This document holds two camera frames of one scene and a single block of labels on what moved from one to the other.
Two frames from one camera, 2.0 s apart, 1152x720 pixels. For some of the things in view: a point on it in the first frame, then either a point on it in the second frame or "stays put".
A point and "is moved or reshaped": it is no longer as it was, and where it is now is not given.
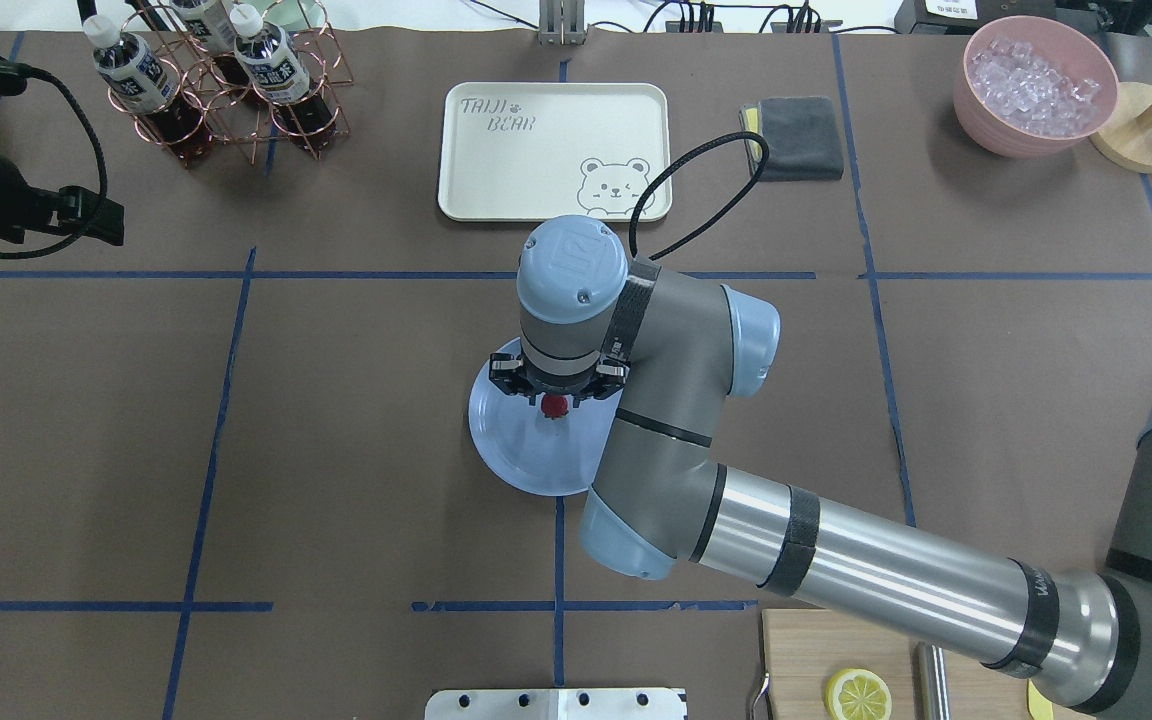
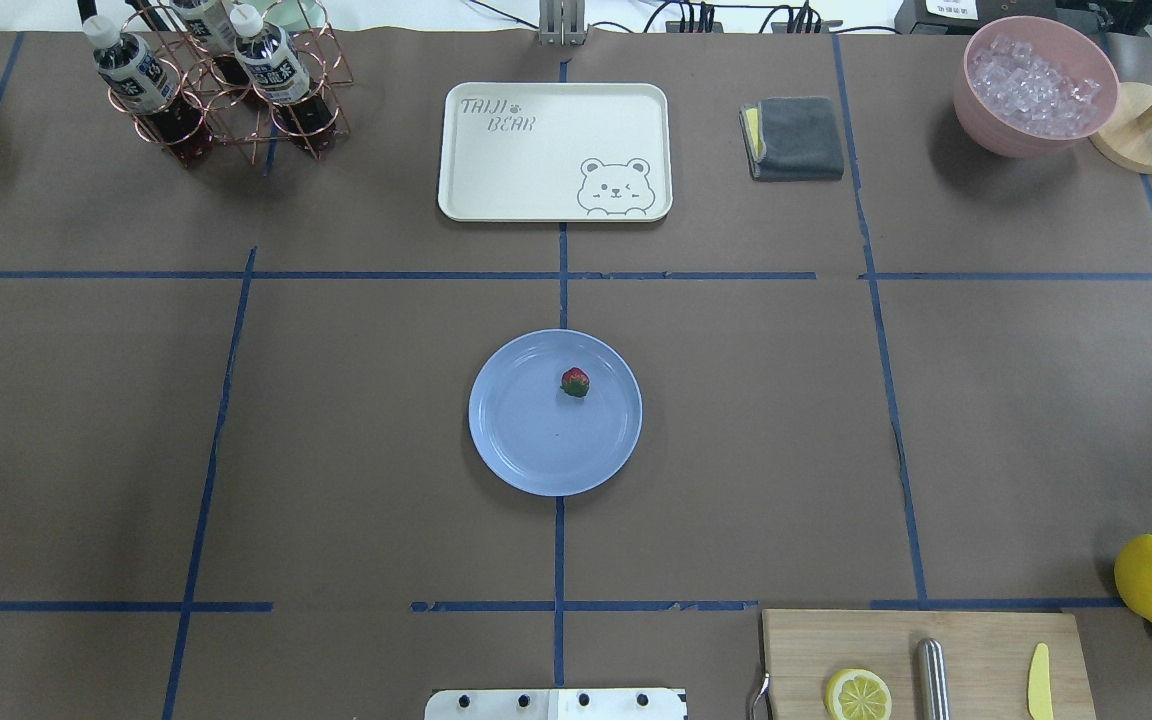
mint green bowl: [295, 15] stays put
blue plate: [521, 446] stays put
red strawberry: [554, 405] is moved or reshaped
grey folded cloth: [802, 134] stays put
